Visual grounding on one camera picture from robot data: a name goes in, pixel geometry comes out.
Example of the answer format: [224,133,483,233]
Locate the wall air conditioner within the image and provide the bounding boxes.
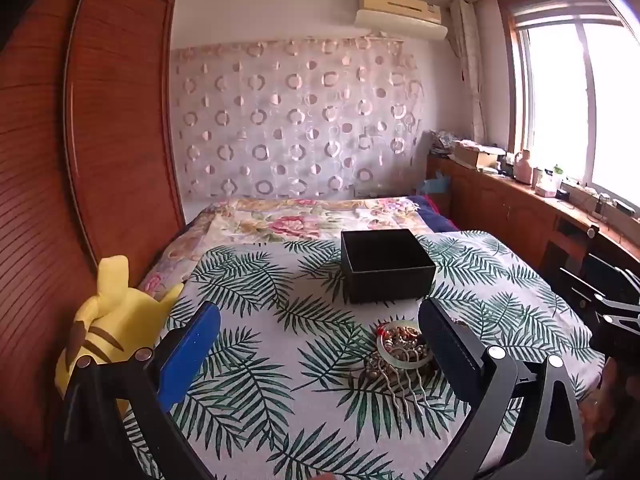
[354,0,449,41]

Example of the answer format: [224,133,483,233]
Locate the black box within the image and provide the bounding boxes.
[341,228,437,305]

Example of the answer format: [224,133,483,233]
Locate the pale jade bangle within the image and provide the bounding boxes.
[376,321,437,369]

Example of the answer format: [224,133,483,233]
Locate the window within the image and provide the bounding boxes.
[499,0,640,217]

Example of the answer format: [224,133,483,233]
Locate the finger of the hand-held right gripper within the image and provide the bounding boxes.
[559,252,640,312]
[590,311,640,361]

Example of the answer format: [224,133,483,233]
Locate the wooden wardrobe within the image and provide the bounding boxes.
[0,0,188,466]

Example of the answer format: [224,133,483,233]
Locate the floral blanket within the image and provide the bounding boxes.
[137,196,431,301]

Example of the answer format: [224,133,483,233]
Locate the circle pattern curtain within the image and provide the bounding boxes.
[170,35,427,202]

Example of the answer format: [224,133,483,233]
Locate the dark blue blanket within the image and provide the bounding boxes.
[412,194,462,235]

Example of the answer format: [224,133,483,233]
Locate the metal hair comb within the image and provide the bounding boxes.
[372,352,427,420]

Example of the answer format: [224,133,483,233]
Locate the white window curtain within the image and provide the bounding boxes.
[449,0,489,147]

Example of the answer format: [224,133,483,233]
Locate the leaf print tablecloth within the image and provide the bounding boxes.
[122,230,608,480]

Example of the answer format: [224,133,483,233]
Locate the white jug on counter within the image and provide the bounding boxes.
[514,150,534,185]

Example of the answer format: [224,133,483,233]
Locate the yellow plush toy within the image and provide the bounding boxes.
[54,255,186,401]

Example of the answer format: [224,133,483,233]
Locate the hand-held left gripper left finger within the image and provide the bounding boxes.
[52,301,222,480]

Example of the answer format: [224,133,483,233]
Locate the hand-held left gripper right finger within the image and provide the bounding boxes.
[419,298,587,480]

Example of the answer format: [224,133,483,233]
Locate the gold bead bracelet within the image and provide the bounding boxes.
[386,325,425,353]

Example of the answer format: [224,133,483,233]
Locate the cardboard box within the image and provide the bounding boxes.
[452,142,507,171]

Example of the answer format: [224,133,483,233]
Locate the blue cloth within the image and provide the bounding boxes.
[417,170,454,197]

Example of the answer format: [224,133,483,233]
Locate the pile of papers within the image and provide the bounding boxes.
[430,129,458,155]

